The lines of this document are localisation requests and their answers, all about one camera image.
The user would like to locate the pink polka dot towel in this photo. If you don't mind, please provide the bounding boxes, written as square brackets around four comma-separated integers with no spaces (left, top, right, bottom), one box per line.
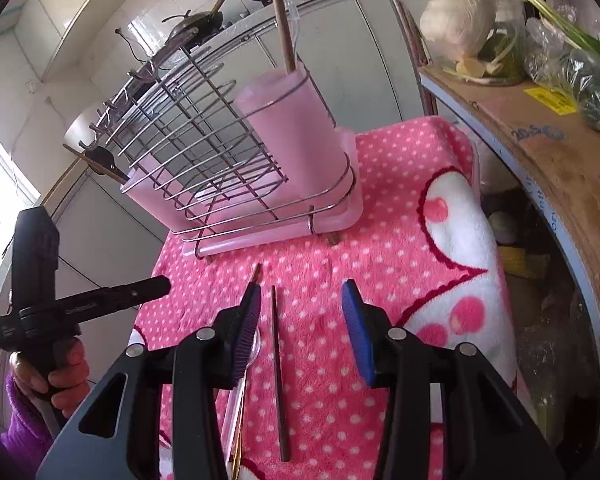
[130,116,518,480]

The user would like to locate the yellow corn cob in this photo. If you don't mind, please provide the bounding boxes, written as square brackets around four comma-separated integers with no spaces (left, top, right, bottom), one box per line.
[497,245,551,279]

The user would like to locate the light brown wooden chopstick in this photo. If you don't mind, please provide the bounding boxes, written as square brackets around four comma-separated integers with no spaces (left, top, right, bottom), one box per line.
[62,144,128,183]

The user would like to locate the person's left forearm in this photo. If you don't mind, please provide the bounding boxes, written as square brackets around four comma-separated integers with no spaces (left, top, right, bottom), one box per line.
[0,375,56,480]

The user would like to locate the ginger piece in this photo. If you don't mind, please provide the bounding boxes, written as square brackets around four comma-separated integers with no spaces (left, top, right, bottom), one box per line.
[455,57,486,78]

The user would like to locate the pink plastic drip tray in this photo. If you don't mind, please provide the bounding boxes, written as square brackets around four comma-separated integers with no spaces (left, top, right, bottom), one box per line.
[172,130,366,261]

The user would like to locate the dark wooden chopstick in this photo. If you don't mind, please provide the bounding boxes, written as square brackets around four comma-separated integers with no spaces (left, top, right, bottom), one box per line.
[271,285,291,462]

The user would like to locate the black wok with lid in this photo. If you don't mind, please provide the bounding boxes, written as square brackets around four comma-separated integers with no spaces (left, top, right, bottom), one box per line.
[161,0,231,43]

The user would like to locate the white round vegetable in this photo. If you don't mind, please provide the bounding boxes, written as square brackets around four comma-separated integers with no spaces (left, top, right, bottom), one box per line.
[487,210,516,243]

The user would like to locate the clear plastic spoon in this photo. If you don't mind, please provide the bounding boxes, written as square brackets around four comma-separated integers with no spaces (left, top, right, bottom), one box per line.
[222,332,262,480]

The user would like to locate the window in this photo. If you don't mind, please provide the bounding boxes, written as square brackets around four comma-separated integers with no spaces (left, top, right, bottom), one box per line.
[0,110,41,241]

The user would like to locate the plastic bag of greens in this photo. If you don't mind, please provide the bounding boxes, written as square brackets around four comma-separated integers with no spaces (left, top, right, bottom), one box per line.
[525,15,600,133]

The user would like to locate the cardboard sheet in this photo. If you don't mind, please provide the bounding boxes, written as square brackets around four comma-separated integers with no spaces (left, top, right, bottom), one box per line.
[422,62,600,311]

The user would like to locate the lower kitchen cabinets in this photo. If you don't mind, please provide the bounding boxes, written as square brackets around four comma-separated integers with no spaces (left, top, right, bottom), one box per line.
[0,0,443,431]

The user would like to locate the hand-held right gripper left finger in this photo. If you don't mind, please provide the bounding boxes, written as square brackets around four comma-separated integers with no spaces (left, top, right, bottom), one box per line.
[36,280,262,480]

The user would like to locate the person's left hand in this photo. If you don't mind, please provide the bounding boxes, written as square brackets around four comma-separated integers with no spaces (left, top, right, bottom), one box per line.
[9,337,91,417]

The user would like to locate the metal wire utensil rack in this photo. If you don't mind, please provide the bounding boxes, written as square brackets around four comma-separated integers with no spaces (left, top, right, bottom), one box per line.
[77,27,358,261]

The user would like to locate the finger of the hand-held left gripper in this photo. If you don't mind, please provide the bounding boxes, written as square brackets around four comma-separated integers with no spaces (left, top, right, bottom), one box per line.
[97,275,172,313]

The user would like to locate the green onions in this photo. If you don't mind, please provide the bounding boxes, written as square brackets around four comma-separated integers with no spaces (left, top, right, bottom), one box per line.
[510,0,600,61]

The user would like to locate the black spoon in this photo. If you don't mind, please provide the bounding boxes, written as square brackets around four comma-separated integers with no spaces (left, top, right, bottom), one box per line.
[92,146,131,183]

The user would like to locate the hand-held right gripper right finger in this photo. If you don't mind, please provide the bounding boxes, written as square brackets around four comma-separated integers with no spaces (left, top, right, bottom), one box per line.
[341,279,566,480]

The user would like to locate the clear plastic utensil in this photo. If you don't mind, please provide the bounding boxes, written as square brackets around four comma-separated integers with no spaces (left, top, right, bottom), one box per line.
[285,0,306,63]

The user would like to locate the napa cabbage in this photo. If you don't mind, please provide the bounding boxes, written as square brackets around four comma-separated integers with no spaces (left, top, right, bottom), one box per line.
[419,0,501,61]

